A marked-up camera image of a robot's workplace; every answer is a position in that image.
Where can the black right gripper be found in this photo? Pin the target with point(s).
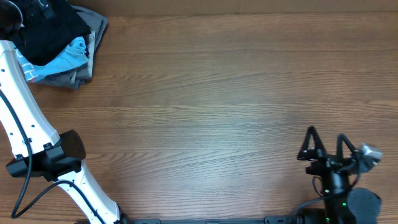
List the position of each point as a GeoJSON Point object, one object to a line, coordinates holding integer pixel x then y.
{"type": "Point", "coordinates": [328, 159]}

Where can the black t-shirt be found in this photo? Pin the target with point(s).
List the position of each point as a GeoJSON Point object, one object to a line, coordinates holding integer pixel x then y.
{"type": "Point", "coordinates": [47, 28]}

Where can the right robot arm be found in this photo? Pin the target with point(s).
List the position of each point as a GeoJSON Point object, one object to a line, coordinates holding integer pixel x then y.
{"type": "Point", "coordinates": [339, 201]}

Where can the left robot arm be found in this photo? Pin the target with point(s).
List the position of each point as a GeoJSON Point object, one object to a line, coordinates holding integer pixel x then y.
{"type": "Point", "coordinates": [42, 156]}

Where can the grey folded t-shirt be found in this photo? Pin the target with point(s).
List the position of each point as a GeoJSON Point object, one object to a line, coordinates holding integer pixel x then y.
{"type": "Point", "coordinates": [73, 79]}

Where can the light blue folded t-shirt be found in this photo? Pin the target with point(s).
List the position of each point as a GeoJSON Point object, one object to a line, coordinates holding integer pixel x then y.
{"type": "Point", "coordinates": [71, 57]}

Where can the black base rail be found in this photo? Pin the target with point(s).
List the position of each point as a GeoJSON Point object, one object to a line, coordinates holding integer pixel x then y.
{"type": "Point", "coordinates": [211, 221]}

